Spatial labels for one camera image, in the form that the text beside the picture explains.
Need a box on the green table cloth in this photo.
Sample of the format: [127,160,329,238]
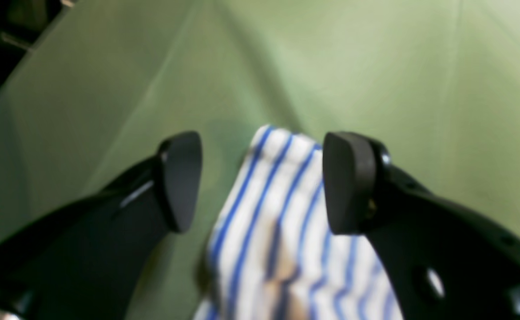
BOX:
[0,0,520,320]

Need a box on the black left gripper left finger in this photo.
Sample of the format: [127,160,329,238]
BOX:
[0,130,203,320]

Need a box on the blue white striped t-shirt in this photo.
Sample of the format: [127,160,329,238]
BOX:
[193,125,402,320]

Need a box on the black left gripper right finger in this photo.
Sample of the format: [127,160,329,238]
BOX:
[322,132,520,320]

